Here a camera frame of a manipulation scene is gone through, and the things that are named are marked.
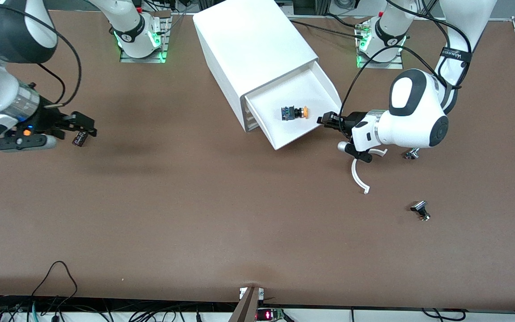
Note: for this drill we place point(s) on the white drawer cabinet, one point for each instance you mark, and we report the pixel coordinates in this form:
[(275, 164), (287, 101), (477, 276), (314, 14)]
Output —
[(248, 40)]

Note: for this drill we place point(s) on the black flat-head push button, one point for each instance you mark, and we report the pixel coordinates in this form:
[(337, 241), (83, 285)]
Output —
[(420, 209)]

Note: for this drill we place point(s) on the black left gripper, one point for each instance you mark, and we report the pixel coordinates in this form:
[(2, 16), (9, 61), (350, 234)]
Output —
[(352, 120)]

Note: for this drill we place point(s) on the device with red display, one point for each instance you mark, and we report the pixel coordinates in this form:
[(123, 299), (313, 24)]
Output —
[(268, 315)]

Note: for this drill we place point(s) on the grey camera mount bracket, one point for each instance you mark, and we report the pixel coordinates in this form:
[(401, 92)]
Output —
[(246, 306)]

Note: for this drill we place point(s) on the small silver metal component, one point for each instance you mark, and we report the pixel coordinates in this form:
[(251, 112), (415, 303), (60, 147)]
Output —
[(411, 154)]

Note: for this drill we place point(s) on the orange mushroom push button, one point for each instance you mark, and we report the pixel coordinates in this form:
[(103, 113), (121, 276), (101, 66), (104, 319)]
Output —
[(294, 113)]

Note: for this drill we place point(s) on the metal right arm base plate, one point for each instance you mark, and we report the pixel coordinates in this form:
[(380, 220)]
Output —
[(141, 59)]

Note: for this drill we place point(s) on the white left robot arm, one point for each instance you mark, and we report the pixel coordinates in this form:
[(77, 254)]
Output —
[(414, 112)]

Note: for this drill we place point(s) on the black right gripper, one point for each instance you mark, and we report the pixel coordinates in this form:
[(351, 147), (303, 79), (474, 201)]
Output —
[(48, 120)]

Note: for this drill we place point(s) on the white drawer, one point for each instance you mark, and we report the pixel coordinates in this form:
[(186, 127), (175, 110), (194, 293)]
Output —
[(254, 128), (251, 115), (252, 121), (302, 89)]

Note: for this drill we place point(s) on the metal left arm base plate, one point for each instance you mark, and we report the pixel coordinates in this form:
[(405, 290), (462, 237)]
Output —
[(380, 65)]

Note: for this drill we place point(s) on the small black contact block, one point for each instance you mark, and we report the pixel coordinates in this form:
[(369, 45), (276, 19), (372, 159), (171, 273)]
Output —
[(80, 139)]

